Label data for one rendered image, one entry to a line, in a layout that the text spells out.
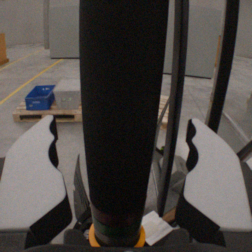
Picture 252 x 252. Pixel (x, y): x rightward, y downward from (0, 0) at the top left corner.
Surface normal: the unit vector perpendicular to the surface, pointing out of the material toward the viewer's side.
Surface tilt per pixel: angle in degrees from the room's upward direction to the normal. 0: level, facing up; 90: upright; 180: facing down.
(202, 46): 90
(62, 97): 96
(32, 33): 90
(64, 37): 90
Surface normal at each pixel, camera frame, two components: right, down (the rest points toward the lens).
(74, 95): 0.06, 0.58
